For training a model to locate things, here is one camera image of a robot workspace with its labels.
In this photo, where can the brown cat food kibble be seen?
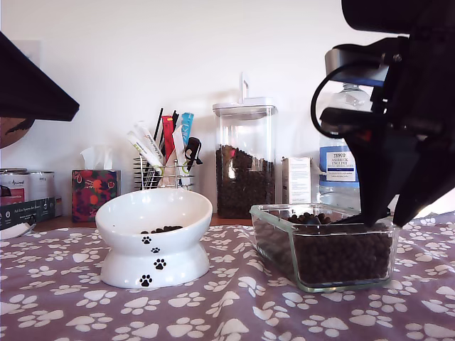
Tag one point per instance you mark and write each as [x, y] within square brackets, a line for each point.
[244, 192]
[341, 255]
[163, 229]

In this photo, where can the white sachet green print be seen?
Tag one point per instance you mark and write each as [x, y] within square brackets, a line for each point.
[146, 149]
[143, 129]

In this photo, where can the white paw print cat bowl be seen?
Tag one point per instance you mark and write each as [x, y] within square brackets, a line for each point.
[152, 213]

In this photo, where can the white tissue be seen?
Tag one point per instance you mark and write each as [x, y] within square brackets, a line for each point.
[95, 158]

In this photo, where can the black plastic measuring spoon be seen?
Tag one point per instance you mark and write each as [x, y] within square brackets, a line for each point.
[314, 220]

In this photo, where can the rectangular glass food container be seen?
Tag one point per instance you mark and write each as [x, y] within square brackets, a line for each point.
[272, 248]

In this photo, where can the thin black stick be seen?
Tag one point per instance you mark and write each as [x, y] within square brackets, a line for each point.
[158, 124]

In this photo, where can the black clip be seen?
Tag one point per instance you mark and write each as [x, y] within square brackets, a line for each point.
[193, 149]

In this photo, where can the dark cardboard tray box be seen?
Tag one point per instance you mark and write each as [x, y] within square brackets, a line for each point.
[24, 213]

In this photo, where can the white printed carton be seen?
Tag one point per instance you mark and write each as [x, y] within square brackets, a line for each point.
[298, 177]

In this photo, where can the red sachet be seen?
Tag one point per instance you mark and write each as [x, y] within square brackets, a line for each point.
[167, 135]

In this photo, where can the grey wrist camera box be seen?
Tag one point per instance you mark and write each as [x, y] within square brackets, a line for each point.
[355, 58]

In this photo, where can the large blue label water bottle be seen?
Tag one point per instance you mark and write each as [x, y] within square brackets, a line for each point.
[337, 167]

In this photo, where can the floral tissue box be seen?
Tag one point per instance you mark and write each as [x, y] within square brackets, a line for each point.
[91, 195]

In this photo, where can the silver tin white label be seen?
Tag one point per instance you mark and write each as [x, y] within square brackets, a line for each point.
[42, 184]

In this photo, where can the small white dish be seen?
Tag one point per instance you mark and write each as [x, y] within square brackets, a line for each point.
[13, 231]

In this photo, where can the silver tin red label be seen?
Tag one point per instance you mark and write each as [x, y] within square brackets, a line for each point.
[13, 184]

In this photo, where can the round brown wooden board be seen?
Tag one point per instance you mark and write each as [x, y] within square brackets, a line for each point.
[14, 133]

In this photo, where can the plain white sachet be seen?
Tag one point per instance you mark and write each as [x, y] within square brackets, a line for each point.
[178, 145]

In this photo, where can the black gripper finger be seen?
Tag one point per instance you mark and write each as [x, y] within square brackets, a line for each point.
[25, 83]
[380, 170]
[426, 177]

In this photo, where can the tall clear kibble storage jar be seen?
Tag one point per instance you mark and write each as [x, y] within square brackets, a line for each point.
[244, 128]

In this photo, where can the grey paw print table mat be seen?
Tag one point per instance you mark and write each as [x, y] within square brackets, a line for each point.
[227, 312]

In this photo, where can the small white round camera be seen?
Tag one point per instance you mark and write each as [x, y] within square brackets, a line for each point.
[393, 207]

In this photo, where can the blue sachet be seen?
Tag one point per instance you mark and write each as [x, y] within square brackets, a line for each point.
[187, 126]

